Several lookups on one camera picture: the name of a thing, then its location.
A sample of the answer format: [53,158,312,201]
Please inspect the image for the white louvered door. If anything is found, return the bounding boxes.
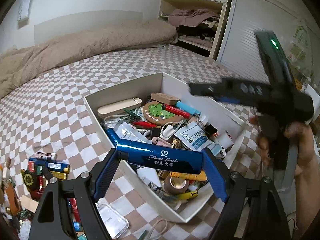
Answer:
[216,0,313,86]

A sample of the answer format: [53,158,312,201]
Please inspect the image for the round black gold tin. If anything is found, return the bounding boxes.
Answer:
[23,170,37,191]

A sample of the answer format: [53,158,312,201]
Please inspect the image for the wardrobe with clothes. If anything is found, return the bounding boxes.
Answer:
[158,0,227,59]

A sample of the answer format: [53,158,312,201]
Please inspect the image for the light blue lighter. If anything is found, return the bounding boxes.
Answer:
[175,101,201,116]

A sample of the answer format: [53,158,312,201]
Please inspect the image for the blue box with barcode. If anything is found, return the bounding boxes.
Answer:
[29,158,70,174]

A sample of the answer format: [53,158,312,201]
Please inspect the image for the beige quilted duvet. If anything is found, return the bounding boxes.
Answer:
[1,20,178,98]

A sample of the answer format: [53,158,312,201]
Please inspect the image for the person right hand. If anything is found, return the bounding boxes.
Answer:
[257,122,319,180]

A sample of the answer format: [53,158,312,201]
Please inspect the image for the brown tape roll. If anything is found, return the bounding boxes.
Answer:
[163,176,189,195]

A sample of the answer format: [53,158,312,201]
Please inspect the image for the checkered bed sheet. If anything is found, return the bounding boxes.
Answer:
[0,44,266,240]

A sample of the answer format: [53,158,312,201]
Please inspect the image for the cream oblong case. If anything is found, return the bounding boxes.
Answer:
[97,98,142,118]

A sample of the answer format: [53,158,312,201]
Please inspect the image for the round green bear coaster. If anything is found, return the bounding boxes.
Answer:
[143,101,184,126]

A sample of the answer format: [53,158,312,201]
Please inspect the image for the white medicine sachet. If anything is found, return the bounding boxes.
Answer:
[174,121,222,156]

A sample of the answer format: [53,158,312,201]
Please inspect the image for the clear plastic card case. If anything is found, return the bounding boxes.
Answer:
[96,203,129,239]

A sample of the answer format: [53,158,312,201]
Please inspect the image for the carved wooden block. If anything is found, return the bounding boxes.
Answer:
[150,93,180,106]

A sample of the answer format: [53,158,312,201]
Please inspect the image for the red lighter with text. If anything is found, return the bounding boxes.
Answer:
[163,105,190,119]

